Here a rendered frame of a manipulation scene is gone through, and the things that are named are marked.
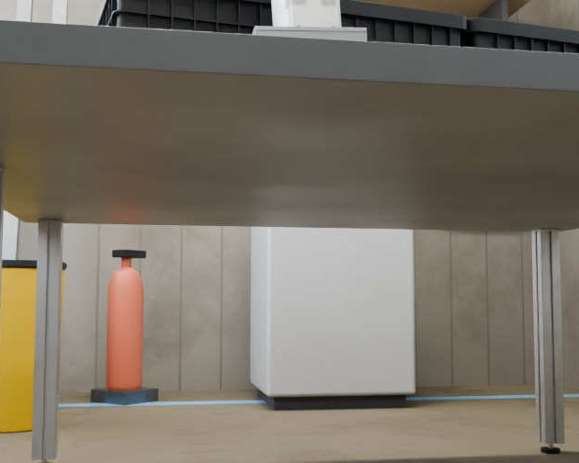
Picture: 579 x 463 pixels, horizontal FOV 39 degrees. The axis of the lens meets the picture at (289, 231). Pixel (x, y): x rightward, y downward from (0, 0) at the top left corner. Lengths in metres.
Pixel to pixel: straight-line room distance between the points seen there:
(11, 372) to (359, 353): 1.36
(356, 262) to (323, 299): 0.20
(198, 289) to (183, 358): 0.34
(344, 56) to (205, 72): 0.13
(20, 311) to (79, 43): 2.16
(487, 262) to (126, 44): 3.73
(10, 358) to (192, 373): 1.36
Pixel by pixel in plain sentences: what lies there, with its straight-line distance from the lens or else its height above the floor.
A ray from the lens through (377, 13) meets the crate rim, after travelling 1.36.
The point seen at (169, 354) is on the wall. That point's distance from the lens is 4.03.
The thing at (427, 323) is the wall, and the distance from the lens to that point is 4.27.
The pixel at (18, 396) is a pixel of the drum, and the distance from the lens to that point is 2.91.
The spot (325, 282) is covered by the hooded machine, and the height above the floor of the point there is 0.52.
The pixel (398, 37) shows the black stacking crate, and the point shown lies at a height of 0.88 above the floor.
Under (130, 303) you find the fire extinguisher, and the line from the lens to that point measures 3.58.
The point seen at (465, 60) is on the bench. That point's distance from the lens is 0.83.
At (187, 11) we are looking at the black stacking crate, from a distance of 1.27.
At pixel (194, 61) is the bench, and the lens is 0.77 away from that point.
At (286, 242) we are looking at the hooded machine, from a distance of 3.29.
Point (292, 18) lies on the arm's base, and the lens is 1.07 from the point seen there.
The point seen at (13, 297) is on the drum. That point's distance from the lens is 2.88.
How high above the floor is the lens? 0.45
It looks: 5 degrees up
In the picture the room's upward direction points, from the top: straight up
